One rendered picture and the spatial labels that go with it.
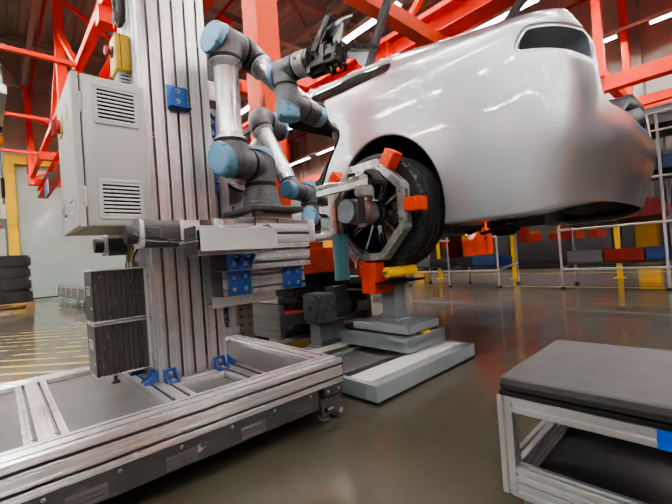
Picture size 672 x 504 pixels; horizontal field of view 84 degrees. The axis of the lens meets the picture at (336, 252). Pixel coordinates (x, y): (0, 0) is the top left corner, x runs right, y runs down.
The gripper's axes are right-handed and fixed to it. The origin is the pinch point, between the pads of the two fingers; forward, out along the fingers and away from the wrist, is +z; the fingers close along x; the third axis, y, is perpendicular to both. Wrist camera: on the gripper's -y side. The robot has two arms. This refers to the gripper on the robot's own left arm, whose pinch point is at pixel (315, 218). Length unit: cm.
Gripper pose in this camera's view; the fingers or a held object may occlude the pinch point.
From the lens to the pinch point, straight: 201.6
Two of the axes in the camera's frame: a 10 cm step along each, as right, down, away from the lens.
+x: 10.0, -0.7, -0.3
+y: 0.7, 10.0, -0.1
